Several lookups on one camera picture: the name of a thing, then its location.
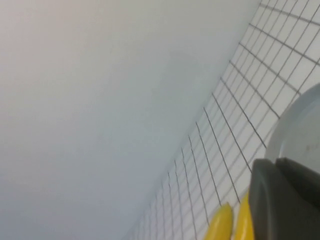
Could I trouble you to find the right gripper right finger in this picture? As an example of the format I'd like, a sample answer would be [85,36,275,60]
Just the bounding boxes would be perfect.
[275,157,320,201]

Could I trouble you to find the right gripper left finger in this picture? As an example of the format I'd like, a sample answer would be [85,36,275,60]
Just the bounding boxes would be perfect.
[248,158,320,240]

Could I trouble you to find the yellow toy banana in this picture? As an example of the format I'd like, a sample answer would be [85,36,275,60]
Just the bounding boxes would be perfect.
[202,201,234,240]
[231,191,255,240]

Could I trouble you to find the grey round plate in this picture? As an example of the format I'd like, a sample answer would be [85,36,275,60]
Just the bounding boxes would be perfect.
[264,83,320,166]

